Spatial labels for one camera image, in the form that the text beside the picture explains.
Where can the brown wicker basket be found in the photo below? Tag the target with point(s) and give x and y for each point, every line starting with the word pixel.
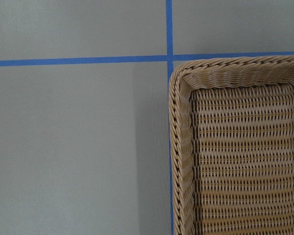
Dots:
pixel 232 146

